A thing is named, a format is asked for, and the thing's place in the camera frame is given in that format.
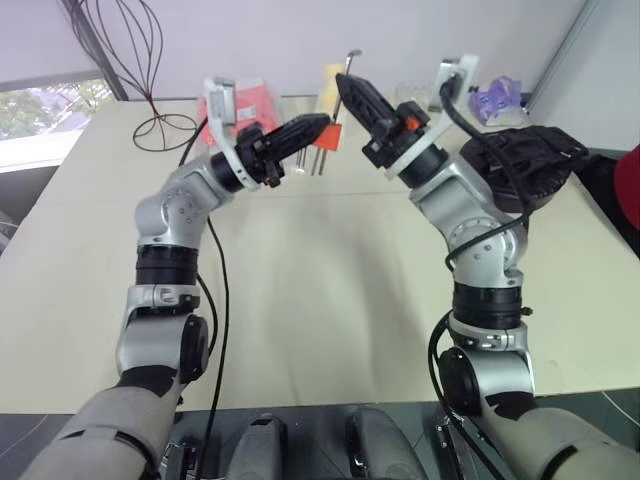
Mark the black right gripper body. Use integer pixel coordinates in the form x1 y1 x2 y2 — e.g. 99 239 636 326
362 99 432 169

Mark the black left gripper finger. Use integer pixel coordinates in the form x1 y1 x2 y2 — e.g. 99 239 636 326
260 114 332 151
269 122 331 164

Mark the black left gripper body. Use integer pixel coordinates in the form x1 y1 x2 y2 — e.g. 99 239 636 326
234 124 287 190

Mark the window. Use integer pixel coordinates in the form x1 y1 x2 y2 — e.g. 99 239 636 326
0 69 126 174

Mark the pink plastic bag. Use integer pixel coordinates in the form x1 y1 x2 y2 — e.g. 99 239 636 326
197 78 281 146

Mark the red round object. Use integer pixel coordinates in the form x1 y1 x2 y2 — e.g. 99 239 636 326
612 144 640 231

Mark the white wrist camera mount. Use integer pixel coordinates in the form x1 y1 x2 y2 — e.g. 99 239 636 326
202 77 261 192
384 52 479 181

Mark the dark grey rounded shape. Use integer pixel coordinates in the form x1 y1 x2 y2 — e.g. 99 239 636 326
234 413 291 480
347 405 426 480

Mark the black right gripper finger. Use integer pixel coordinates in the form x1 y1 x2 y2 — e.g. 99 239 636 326
335 77 387 136
339 73 396 121

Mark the yellow wooden block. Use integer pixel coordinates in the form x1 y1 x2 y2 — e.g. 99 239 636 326
315 63 346 124

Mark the black fabric bundle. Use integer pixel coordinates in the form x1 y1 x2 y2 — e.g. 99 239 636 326
479 125 591 201

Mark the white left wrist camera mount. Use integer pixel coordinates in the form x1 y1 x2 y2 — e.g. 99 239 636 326
202 77 261 192

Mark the red plastic plate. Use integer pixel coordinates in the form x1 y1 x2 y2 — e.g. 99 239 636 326
313 123 345 151

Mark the purple toy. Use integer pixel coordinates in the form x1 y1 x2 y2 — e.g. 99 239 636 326
469 74 526 126

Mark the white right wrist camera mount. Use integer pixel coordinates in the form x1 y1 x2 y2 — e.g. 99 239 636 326
384 52 479 181

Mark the dark wire stand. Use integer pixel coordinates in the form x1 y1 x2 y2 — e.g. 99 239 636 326
69 0 199 151

